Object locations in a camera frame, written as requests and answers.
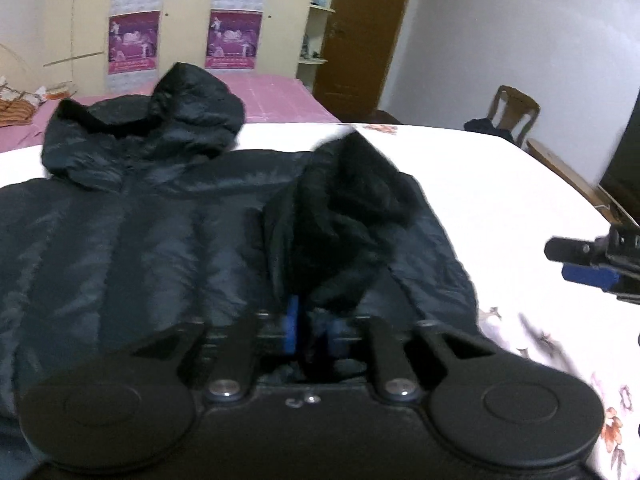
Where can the cream corner shelf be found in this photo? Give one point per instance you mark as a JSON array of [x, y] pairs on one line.
[[315, 35]]

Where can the orange striped cloth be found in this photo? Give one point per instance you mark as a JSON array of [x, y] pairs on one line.
[[17, 107]]

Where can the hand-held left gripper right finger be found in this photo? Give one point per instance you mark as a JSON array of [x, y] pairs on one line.
[[332, 334]]

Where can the cream wardrobe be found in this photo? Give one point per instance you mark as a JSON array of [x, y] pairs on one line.
[[185, 15]]

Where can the wooden chair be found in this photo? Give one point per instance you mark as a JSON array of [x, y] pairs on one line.
[[517, 110]]

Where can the brown wooden door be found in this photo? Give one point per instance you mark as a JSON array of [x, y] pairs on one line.
[[365, 40]]

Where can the dark clothes on chair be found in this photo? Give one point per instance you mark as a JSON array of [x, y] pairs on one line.
[[487, 127]]

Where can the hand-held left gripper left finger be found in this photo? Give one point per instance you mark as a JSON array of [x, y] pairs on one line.
[[292, 324]]

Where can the black hooded puffer jacket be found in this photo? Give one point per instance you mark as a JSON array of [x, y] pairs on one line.
[[150, 240]]

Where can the white floral bed sheet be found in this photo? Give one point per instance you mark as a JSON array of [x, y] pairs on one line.
[[505, 185]]

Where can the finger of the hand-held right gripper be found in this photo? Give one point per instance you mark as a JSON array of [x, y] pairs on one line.
[[587, 276], [570, 250]]

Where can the black television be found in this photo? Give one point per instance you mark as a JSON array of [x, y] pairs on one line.
[[625, 170]]

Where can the pink bed cover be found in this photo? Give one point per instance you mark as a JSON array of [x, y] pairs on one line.
[[280, 95]]

